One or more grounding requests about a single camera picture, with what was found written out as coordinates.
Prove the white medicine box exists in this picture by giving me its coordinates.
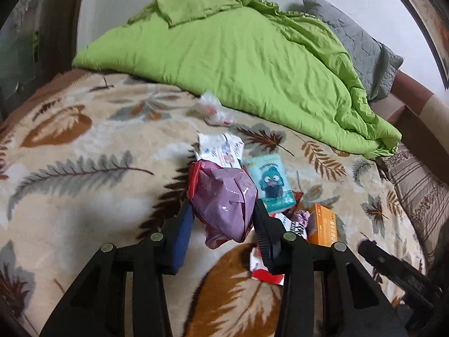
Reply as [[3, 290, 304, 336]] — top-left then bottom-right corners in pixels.
[[194, 132, 244, 169]]

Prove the purple plastic bag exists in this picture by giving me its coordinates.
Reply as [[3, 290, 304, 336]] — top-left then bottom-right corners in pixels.
[[188, 160, 257, 250]]

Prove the grey pillow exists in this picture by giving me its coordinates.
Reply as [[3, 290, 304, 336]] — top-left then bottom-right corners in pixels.
[[302, 0, 403, 102]]

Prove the wooden door with glass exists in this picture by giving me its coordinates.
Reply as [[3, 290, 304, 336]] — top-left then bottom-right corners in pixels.
[[1, 0, 81, 119]]

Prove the crumpled clear plastic wrapper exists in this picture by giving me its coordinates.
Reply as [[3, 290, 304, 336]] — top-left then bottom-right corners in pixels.
[[193, 92, 236, 126]]

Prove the brown wooden headboard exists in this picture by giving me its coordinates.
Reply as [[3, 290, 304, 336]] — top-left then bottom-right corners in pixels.
[[371, 71, 448, 178]]

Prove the red snack bag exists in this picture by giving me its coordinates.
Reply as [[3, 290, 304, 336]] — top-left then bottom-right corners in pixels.
[[250, 199, 313, 286]]

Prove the green quilt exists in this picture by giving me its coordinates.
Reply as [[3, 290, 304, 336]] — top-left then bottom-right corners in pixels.
[[72, 0, 402, 159]]

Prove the framed wall picture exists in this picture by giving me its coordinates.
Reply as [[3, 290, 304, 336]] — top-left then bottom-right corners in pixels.
[[400, 0, 448, 89]]

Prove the orange medicine box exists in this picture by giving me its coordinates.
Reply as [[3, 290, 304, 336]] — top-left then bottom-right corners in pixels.
[[307, 204, 338, 247]]

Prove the teal cartoon tissue pack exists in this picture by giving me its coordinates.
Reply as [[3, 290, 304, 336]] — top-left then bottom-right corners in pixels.
[[242, 154, 296, 214]]

